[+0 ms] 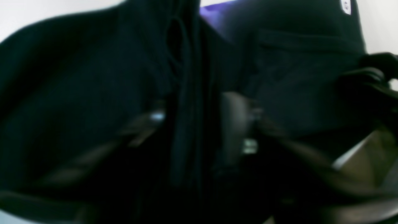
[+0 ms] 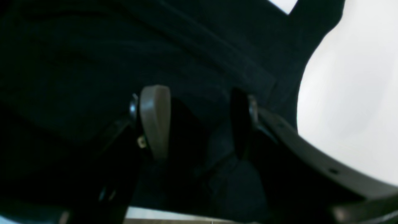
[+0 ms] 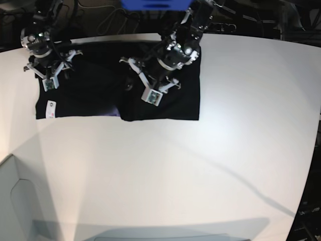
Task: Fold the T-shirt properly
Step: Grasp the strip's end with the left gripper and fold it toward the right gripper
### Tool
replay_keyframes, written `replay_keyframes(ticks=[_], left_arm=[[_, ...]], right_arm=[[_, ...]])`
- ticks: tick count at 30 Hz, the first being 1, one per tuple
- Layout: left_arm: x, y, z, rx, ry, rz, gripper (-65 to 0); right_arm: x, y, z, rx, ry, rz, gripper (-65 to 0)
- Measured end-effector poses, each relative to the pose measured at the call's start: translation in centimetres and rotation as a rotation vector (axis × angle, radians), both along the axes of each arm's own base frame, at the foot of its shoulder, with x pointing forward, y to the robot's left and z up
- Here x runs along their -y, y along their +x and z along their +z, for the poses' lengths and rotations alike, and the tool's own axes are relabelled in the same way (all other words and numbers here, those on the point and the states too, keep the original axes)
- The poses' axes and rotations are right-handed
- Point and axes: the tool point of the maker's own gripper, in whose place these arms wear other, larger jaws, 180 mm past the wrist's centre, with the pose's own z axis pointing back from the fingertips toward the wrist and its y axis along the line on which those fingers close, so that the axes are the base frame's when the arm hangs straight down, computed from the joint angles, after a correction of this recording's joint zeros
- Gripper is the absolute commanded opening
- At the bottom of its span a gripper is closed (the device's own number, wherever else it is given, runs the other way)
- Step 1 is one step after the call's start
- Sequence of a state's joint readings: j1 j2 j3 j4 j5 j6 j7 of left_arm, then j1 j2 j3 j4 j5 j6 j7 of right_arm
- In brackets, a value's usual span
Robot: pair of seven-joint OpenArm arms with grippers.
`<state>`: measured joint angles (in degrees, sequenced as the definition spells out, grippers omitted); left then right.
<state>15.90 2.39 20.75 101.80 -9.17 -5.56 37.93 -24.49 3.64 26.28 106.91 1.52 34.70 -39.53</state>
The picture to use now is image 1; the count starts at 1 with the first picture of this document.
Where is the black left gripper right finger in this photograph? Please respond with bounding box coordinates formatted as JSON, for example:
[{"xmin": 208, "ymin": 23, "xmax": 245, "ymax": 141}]
[{"xmin": 221, "ymin": 92, "xmax": 397, "ymax": 224}]

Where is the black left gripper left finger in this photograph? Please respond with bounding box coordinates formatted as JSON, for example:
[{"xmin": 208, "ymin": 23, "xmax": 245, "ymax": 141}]
[{"xmin": 32, "ymin": 100, "xmax": 168, "ymax": 193}]

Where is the black T-shirt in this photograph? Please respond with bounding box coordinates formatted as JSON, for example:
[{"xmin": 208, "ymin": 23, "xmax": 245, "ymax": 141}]
[{"xmin": 0, "ymin": 0, "xmax": 398, "ymax": 224}]

